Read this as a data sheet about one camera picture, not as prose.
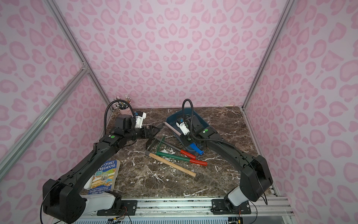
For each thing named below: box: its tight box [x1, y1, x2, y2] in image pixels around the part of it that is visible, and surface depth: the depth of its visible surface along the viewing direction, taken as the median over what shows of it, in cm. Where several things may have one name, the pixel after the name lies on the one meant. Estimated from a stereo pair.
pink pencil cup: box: [118, 106, 133, 116], surface depth 108 cm
